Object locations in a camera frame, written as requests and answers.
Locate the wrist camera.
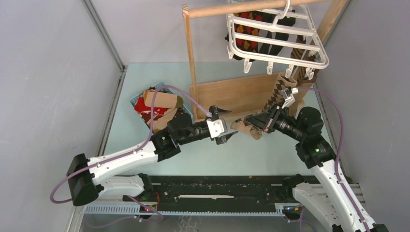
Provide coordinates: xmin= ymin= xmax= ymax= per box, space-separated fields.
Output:
xmin=206 ymin=113 xmax=228 ymax=140
xmin=281 ymin=87 xmax=299 ymax=109

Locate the brown striped sock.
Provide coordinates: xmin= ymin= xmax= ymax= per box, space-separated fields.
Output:
xmin=290 ymin=48 xmax=318 ymax=84

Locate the red yellow argyle sock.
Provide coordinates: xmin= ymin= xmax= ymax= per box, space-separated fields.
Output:
xmin=224 ymin=11 xmax=270 ymax=62

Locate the blue plastic basket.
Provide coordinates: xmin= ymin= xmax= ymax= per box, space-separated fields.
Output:
xmin=130 ymin=83 xmax=193 ymax=132

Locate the purple cable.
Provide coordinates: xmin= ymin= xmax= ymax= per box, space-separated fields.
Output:
xmin=49 ymin=85 xmax=214 ymax=223
xmin=298 ymin=87 xmax=372 ymax=232

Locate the plain brown sock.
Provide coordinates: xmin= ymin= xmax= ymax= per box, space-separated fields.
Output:
xmin=288 ymin=75 xmax=317 ymax=117

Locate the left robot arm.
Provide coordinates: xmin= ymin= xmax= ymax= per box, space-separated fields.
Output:
xmin=67 ymin=106 xmax=234 ymax=206

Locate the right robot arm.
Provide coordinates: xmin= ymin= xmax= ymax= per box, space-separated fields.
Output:
xmin=245 ymin=105 xmax=388 ymax=232

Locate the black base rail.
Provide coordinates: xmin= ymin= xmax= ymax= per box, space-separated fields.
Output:
xmin=134 ymin=175 xmax=299 ymax=214

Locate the brown argyle sock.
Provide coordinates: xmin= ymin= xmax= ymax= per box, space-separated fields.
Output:
xmin=230 ymin=118 xmax=262 ymax=140
xmin=262 ymin=72 xmax=297 ymax=112

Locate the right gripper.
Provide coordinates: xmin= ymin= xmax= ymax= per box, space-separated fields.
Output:
xmin=245 ymin=102 xmax=305 ymax=142

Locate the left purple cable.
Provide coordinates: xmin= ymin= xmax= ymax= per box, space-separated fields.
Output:
xmin=49 ymin=85 xmax=214 ymax=223

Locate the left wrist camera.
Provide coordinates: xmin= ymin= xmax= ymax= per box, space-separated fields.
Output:
xmin=206 ymin=113 xmax=228 ymax=140

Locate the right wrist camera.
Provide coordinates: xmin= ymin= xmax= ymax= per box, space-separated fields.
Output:
xmin=281 ymin=87 xmax=299 ymax=109

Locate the wooden hanger rack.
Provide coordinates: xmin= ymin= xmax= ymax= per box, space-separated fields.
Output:
xmin=182 ymin=0 xmax=350 ymax=124

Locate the white plastic clip hanger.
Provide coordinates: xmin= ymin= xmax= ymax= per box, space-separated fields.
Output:
xmin=225 ymin=4 xmax=329 ymax=79

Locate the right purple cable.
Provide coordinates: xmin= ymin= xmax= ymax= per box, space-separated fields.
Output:
xmin=298 ymin=87 xmax=372 ymax=232

